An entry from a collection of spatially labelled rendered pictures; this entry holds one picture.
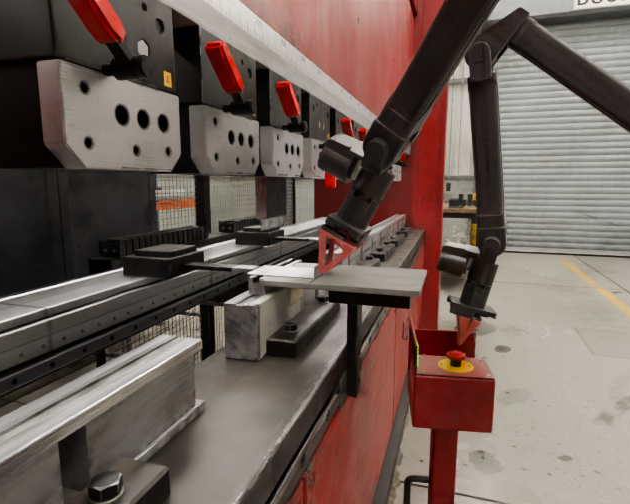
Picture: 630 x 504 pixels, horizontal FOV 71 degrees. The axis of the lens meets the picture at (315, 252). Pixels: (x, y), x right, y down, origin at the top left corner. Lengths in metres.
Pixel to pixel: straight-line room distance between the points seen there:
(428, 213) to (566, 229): 5.55
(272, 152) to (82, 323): 0.41
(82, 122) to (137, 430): 0.30
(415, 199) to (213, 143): 2.44
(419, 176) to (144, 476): 2.64
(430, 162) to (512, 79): 5.50
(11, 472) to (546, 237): 8.11
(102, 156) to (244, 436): 0.34
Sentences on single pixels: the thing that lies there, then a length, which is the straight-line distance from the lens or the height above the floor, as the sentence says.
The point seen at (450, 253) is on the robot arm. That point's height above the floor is 1.01.
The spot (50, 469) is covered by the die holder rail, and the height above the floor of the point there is 0.94.
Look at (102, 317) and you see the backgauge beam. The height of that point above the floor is 0.94.
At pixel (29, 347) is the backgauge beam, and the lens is 0.75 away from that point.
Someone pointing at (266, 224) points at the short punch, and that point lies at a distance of 0.81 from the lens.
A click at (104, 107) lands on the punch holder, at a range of 0.42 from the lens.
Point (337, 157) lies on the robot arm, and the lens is 0.76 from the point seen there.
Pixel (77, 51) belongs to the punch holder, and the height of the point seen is 1.26.
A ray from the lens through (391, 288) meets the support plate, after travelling 0.71.
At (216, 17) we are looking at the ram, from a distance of 0.62.
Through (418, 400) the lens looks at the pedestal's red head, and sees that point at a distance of 0.99.
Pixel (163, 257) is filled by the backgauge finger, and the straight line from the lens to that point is 0.90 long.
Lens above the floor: 1.16
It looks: 9 degrees down
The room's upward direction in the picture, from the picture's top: straight up
